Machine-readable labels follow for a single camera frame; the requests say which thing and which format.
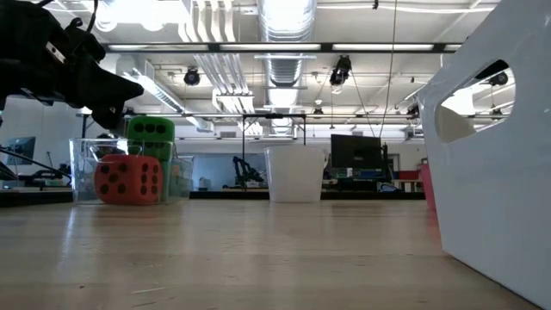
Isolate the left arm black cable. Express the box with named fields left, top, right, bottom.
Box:
left=37, top=0, right=99, bottom=34

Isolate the clear plastic container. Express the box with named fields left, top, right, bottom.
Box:
left=68, top=137, right=195, bottom=204

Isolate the small desk monitor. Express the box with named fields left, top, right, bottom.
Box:
left=4, top=136, right=37, bottom=167

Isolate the white plastic bin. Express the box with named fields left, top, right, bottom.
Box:
left=416, top=0, right=551, bottom=310

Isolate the silver round air duct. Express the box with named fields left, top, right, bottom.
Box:
left=257, top=0, right=319, bottom=137

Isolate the white rectangular air duct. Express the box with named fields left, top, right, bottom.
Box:
left=115, top=55, right=214, bottom=133

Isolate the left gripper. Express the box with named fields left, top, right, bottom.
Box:
left=16, top=0, right=145, bottom=131

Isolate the red foam die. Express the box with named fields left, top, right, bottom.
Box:
left=94, top=153, right=164, bottom=206

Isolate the green foam die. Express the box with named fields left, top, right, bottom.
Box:
left=126, top=115, right=176, bottom=163

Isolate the black overhead crossbar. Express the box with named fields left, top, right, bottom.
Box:
left=102, top=41, right=461, bottom=54

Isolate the large black monitor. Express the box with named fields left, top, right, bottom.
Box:
left=330, top=133, right=385, bottom=170

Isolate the translucent white plastic cup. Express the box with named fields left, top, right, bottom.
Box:
left=263, top=145, right=327, bottom=203

